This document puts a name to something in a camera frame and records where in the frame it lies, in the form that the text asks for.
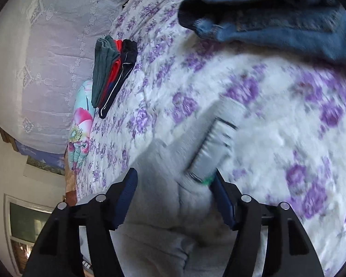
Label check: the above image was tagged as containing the wall poster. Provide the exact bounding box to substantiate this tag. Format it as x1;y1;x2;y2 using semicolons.
24;154;67;176

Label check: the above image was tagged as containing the window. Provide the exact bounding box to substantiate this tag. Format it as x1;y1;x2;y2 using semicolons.
4;195;55;276

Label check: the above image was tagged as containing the dark green folded garment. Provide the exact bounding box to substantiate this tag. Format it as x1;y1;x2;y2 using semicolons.
91;35;123;108

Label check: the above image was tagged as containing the purple floral bedsheet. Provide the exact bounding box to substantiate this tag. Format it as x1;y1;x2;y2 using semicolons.
75;0;346;277

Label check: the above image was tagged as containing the turquoise pink floral folded quilt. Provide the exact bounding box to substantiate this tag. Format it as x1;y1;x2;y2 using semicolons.
68;80;94;171

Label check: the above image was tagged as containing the grey sweatshirt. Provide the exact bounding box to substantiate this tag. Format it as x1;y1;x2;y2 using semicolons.
108;96;268;277

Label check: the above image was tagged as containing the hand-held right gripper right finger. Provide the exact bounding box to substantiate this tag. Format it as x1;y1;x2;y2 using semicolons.
212;170;325;277

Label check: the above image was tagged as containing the blue curtain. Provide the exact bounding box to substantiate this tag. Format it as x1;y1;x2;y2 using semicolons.
14;138;66;165

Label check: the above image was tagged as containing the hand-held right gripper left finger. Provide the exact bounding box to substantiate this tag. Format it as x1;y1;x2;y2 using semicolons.
23;167;139;277

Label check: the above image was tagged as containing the red folded garment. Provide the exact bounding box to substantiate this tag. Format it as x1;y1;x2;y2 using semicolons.
99;40;124;107

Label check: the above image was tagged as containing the dark blue garment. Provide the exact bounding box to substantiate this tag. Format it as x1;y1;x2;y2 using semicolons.
177;0;346;67

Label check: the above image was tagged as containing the brown pillow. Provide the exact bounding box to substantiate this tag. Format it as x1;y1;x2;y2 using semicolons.
64;173;78;206

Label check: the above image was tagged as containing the black folded white-striped garment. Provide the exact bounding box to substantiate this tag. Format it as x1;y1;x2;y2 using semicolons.
98;39;138;119

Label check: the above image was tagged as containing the white lace cover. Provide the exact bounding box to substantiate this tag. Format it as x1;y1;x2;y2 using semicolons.
0;0;142;155

